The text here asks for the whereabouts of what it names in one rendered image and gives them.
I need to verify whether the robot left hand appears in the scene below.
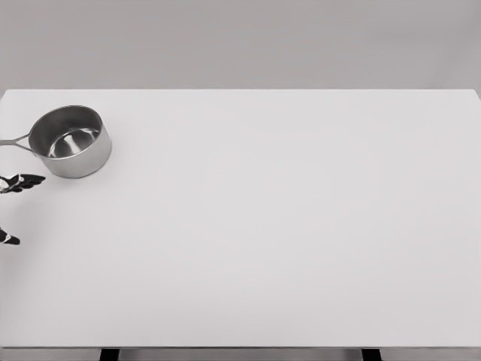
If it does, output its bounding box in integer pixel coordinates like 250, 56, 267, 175
0, 173, 47, 246

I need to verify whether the silver pot with long handle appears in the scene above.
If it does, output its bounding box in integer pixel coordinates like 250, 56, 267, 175
0, 105, 113, 179

